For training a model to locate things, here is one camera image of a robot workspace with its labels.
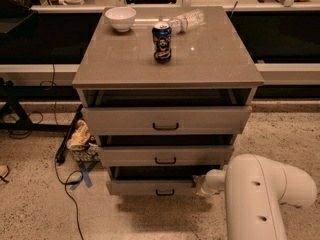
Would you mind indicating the grey drawer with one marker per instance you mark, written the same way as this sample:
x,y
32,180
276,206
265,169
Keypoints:
x,y
166,120
158,181
165,155

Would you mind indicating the grey top drawer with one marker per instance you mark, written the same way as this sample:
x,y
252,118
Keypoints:
x,y
166,120

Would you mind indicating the grey drawer cabinet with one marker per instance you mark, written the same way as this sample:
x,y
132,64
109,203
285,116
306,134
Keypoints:
x,y
209,67

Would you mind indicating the shoe at left edge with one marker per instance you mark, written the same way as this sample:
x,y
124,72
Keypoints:
x,y
4,171

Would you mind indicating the clear plastic bottle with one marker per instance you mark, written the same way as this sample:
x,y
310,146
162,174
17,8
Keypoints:
x,y
186,21

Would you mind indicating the black power strip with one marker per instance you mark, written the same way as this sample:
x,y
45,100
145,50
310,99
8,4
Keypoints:
x,y
60,157

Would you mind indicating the grey middle drawer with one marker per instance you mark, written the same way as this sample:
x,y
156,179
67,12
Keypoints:
x,y
165,155

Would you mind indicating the blue soda can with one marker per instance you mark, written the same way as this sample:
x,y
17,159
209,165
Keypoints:
x,y
161,33

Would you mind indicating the white bowl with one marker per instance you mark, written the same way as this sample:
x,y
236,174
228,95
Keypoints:
x,y
121,19

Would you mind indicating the blue tape cross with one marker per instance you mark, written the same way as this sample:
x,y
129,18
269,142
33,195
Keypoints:
x,y
85,168

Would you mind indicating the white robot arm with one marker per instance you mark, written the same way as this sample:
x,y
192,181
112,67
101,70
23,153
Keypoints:
x,y
255,187

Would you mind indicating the grey bottom drawer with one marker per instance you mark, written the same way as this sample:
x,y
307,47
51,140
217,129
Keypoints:
x,y
158,181

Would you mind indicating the black stand leg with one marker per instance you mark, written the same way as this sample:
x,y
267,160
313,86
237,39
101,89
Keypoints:
x,y
23,123

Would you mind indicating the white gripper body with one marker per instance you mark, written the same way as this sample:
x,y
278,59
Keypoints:
x,y
210,181

